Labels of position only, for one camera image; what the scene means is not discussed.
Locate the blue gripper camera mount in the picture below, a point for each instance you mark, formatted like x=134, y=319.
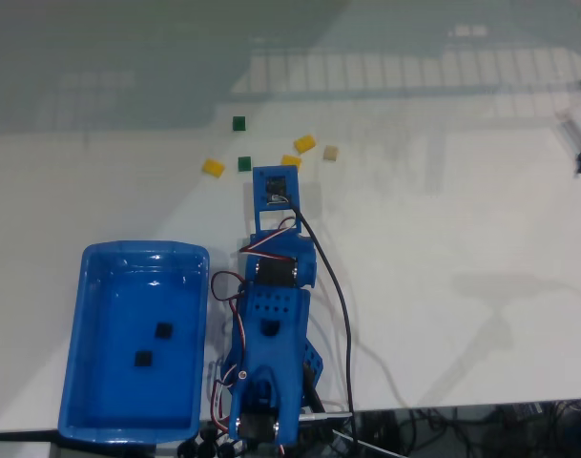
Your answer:
x=259, y=200

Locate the blue plastic bin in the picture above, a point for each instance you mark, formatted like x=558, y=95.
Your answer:
x=128, y=296

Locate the black base clamp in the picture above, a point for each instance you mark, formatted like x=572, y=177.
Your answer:
x=313, y=389

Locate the black knobs under table edge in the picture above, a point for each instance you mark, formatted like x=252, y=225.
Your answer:
x=206, y=436

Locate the beige lego brick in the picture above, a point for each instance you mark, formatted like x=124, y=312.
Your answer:
x=330, y=153

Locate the yellow lego brick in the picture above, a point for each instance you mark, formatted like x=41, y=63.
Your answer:
x=213, y=167
x=305, y=143
x=290, y=160

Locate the black lego brick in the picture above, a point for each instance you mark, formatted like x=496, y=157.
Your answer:
x=142, y=359
x=162, y=330

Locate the green lego brick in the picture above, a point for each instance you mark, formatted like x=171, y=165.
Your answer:
x=239, y=123
x=243, y=163

